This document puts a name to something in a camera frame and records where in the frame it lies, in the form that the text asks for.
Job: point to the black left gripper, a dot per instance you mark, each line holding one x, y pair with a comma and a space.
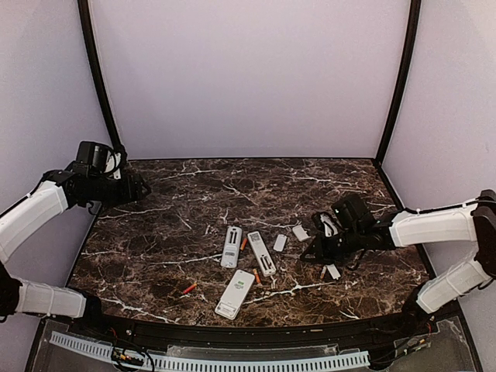
127, 195

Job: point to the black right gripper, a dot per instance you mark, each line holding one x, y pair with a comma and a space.
318, 245

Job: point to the white battery cover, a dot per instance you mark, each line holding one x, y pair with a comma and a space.
300, 233
333, 271
280, 242

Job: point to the white remote with QR label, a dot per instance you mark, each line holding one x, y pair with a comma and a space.
261, 253

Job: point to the orange battery of QR remote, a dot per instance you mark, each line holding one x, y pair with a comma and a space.
257, 277

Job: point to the orange AA battery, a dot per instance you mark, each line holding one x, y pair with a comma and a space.
244, 243

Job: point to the white remote with battery compartment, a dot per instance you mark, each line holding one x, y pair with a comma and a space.
231, 249

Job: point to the white remote with green buttons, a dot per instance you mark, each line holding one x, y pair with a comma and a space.
234, 295

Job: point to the red battery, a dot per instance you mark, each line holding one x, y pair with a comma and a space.
190, 288

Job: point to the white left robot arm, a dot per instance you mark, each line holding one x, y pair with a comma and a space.
57, 192

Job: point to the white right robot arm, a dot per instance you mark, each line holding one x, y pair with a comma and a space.
469, 223

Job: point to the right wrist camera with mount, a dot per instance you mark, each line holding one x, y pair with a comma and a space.
349, 213

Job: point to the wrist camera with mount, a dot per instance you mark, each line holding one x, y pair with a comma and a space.
99, 160
349, 213

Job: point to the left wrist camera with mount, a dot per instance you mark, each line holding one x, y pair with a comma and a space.
99, 160

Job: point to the white slotted cable duct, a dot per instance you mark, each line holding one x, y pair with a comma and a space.
191, 359

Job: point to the black curved front rail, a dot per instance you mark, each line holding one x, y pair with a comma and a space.
373, 333

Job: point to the black left rear frame post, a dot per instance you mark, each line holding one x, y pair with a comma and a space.
97, 76

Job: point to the black frame post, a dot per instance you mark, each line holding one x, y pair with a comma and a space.
97, 76
401, 81

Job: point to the black right rear frame post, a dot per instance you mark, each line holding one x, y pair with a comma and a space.
401, 81

